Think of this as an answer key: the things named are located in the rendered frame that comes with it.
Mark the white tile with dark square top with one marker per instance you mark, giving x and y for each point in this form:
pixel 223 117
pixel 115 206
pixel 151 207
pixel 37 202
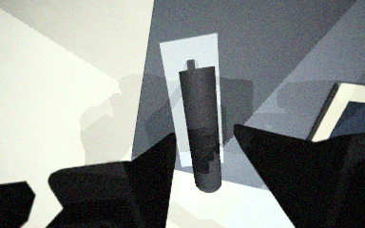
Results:
pixel 344 113

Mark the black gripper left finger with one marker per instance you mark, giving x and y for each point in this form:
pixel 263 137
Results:
pixel 145 183

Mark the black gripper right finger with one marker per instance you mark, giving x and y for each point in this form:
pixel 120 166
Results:
pixel 308 179

